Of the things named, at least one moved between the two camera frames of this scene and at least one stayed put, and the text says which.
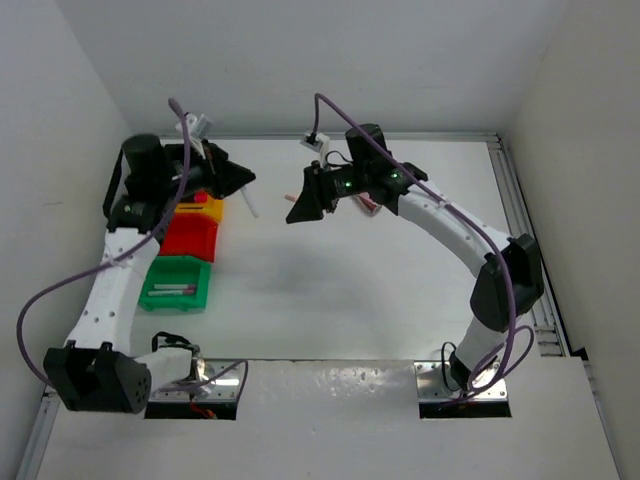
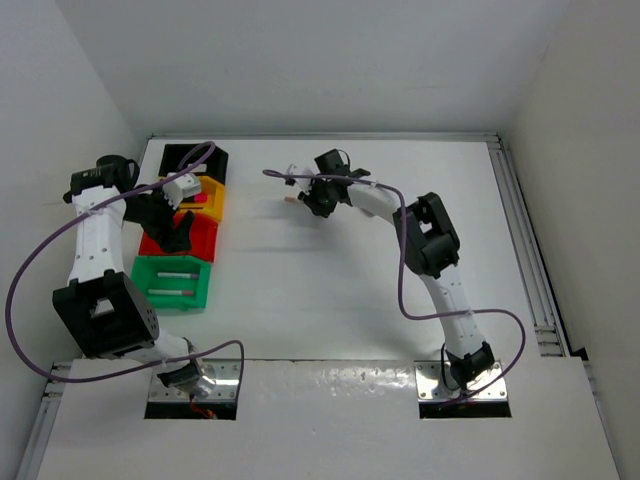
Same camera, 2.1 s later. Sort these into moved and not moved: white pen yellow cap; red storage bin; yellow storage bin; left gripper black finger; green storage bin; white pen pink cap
Moved: left gripper black finger; white pen yellow cap
Not moved: white pen pink cap; yellow storage bin; red storage bin; green storage bin
